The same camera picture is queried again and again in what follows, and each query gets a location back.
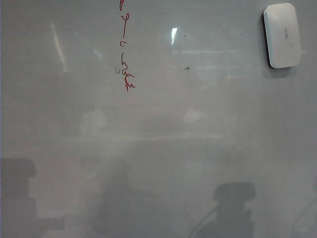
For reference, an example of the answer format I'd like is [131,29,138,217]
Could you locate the white glossy whiteboard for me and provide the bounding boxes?
[0,0,317,238]

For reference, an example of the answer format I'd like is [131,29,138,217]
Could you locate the red marker writing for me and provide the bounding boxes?
[118,0,136,92]

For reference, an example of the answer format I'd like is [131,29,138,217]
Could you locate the white rectangular whiteboard eraser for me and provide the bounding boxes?
[262,2,302,69]

